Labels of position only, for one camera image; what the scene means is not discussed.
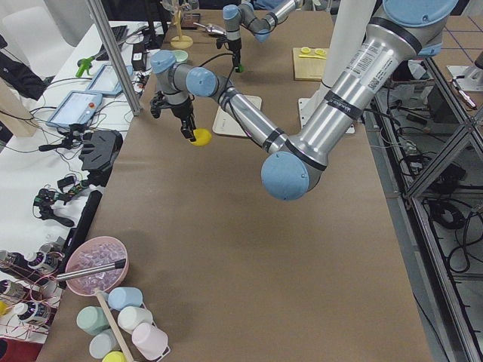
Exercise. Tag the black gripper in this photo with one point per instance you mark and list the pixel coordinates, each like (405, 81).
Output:
(234, 44)
(182, 110)

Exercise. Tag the yellow lemon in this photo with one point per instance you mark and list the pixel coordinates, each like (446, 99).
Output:
(202, 137)

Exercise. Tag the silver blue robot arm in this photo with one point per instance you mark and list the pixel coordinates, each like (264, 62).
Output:
(242, 15)
(370, 40)

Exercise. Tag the cream rabbit tray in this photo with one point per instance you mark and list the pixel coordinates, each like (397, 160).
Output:
(225, 125)

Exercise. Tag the metal scoop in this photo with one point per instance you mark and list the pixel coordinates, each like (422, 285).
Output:
(212, 29)

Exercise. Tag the green bowl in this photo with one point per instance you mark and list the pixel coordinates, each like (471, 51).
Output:
(181, 56)

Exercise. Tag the wooden mug tree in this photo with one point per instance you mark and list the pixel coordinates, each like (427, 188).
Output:
(176, 7)

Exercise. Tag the yellow plastic knife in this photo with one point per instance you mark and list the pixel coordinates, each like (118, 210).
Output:
(308, 56)

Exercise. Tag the wooden cutting board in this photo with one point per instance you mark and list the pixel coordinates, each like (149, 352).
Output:
(308, 69)

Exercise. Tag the blue teach pendant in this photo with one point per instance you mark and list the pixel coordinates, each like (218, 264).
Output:
(105, 82)
(78, 107)

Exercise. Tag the pink bowl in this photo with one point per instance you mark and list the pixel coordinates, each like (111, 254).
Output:
(96, 252)

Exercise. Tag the blue cup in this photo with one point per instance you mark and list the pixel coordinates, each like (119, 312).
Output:
(121, 297)

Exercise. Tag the white cup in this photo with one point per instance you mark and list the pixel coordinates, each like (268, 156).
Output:
(130, 317)

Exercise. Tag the green cup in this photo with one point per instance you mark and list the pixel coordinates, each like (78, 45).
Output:
(92, 320)

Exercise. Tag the pink cup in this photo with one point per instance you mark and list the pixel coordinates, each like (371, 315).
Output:
(151, 342)

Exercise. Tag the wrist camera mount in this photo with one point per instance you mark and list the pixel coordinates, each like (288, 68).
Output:
(157, 104)

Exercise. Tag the aluminium frame post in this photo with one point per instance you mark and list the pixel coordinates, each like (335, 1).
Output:
(101, 22)

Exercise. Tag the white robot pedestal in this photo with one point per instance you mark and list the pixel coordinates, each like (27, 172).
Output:
(348, 34)

